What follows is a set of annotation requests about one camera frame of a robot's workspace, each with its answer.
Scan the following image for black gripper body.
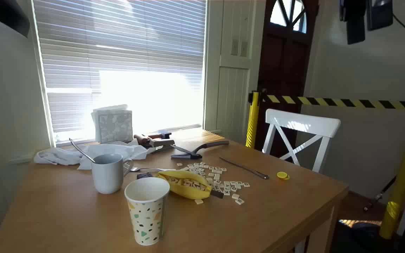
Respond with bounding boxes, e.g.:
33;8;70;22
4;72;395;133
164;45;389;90
339;0;368;24

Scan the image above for yellow black barrier tape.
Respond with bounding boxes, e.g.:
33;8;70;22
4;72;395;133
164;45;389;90
247;91;405;112

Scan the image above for dark wooden door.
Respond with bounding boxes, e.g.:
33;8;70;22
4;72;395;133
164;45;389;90
256;0;320;156

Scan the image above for white wooden chair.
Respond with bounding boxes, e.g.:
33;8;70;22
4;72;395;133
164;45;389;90
260;108;341;174

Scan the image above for white panelled shutter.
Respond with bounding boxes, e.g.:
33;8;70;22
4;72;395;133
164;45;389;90
204;0;264;145

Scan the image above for silver butter knife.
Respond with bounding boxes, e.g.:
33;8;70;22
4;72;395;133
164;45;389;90
218;156;270;181

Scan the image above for white window blinds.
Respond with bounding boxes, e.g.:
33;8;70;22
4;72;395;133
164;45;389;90
32;0;208;142

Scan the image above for brown wooden object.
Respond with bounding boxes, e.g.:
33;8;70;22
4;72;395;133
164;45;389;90
132;133;154;149

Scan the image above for white patterned tissue box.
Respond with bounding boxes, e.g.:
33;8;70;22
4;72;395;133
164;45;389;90
90;104;133;145

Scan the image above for confetti print paper cup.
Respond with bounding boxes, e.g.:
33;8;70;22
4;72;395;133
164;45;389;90
122;176;171;247

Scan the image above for pale grey mug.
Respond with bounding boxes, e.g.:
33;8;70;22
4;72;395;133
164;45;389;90
90;153;133;195

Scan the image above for metal spoon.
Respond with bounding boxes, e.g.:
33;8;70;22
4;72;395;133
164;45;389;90
67;136;95;164

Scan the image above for white crumpled cloth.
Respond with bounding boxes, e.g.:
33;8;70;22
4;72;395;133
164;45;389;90
32;140;161;171

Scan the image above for black long-handled utensil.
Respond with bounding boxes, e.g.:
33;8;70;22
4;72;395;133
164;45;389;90
170;139;230;161

